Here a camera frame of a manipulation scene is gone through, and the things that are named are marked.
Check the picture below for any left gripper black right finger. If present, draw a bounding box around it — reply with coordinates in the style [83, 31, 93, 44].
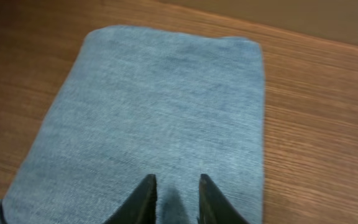
[198, 174, 249, 224]

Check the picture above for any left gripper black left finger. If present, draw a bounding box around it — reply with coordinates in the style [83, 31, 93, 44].
[103, 174, 157, 224]

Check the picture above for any blue cloth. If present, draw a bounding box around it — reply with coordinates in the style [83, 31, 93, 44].
[0, 26, 265, 223]

